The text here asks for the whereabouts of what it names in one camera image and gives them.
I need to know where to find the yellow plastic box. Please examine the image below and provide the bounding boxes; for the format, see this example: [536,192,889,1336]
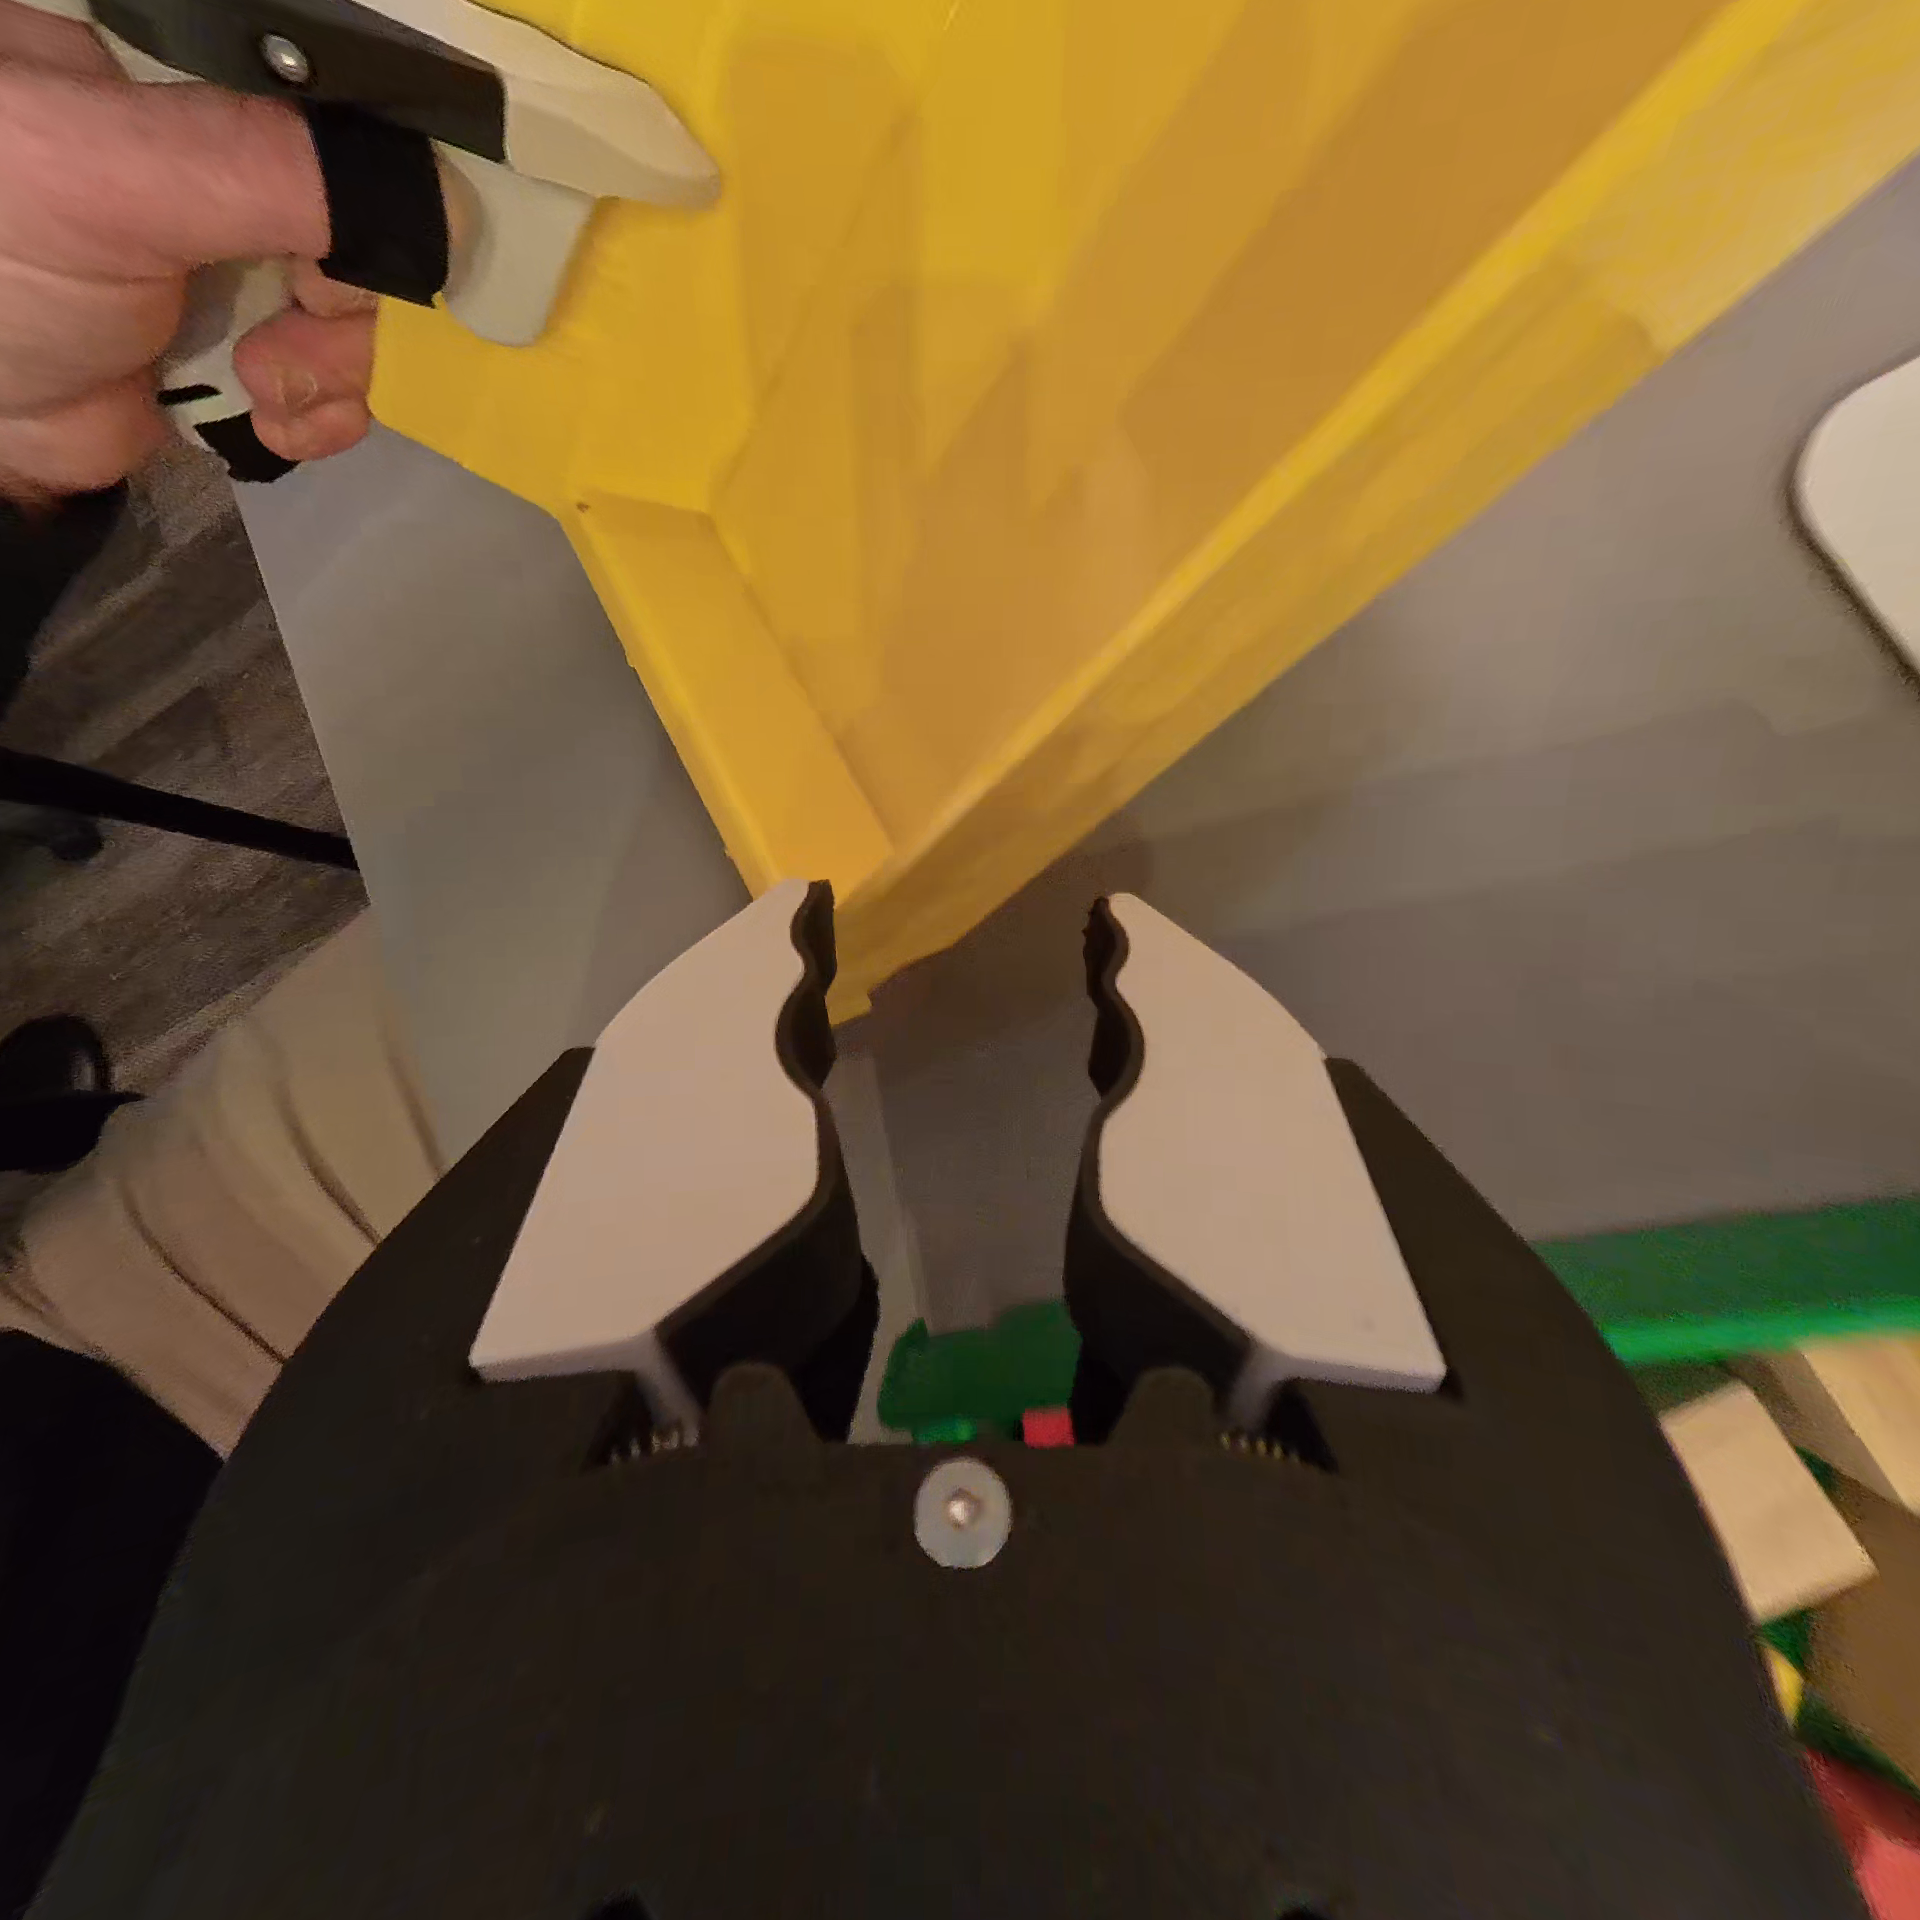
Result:
[368,0,1920,1025]

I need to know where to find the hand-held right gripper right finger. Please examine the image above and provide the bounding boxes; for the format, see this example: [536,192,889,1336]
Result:
[1066,895,1450,1431]

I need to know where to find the white rounded object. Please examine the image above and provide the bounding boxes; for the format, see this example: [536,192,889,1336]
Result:
[1789,352,1920,676]

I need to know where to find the dark cloth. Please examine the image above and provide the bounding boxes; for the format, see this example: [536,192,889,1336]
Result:
[0,1328,230,1920]

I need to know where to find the green plastic box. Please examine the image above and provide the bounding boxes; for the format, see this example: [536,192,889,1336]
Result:
[878,1197,1920,1920]

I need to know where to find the person's beige trousers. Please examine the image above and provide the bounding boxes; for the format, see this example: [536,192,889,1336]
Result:
[0,912,444,1461]

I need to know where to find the black chair base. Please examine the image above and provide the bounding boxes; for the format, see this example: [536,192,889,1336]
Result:
[0,747,365,1180]

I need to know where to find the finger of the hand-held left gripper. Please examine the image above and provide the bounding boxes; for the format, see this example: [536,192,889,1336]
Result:
[403,0,725,351]

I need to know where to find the person's left hand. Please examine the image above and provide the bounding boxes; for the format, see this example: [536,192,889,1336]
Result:
[0,8,380,506]

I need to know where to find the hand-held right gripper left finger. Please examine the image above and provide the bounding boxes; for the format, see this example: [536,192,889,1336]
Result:
[469,881,883,1431]

